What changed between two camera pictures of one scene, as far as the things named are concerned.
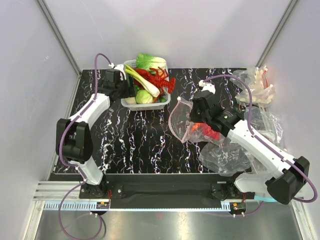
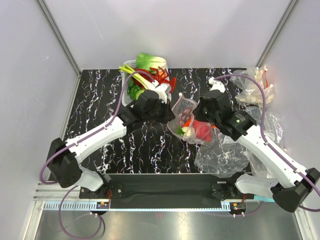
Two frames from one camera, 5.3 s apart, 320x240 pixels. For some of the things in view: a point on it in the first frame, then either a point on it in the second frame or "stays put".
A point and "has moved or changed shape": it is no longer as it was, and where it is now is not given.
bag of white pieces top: [262, 94] stays put
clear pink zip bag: [187, 131] has moved or changed shape
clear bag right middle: [266, 122] stays put
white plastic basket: [151, 77] stays put
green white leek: [148, 86] stays put
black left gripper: [130, 92] to [168, 115]
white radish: [130, 100] to [187, 130]
